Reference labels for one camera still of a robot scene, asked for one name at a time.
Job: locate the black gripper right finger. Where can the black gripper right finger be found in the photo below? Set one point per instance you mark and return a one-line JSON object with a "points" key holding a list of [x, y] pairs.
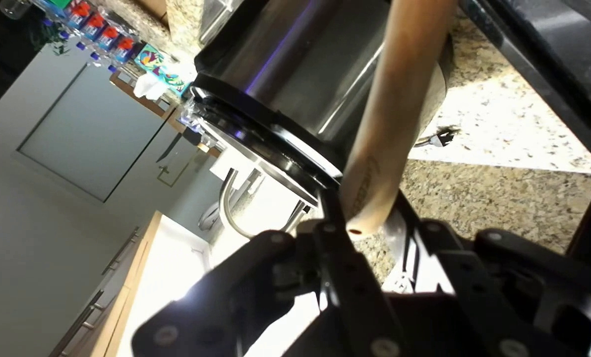
{"points": [[487, 304]]}

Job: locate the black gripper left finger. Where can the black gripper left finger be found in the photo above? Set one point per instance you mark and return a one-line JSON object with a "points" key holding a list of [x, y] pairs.
{"points": [[348, 298]]}

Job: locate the wooden spatula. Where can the wooden spatula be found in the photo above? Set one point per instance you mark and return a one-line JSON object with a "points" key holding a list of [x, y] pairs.
{"points": [[396, 111]]}

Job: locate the chrome faucet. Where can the chrome faucet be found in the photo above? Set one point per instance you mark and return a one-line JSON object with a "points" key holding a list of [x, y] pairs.
{"points": [[229, 211]]}

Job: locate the stainless steel pressure cooker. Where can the stainless steel pressure cooker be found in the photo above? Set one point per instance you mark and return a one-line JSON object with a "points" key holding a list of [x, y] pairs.
{"points": [[297, 72]]}

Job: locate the stainless steel sink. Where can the stainless steel sink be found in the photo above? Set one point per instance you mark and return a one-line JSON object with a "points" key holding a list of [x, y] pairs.
{"points": [[217, 14]]}

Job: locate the red bottle pack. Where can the red bottle pack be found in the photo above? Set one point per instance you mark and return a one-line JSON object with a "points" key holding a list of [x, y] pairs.
{"points": [[104, 30]]}

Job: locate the green box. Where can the green box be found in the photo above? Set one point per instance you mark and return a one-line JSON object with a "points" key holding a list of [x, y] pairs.
{"points": [[59, 4]]}

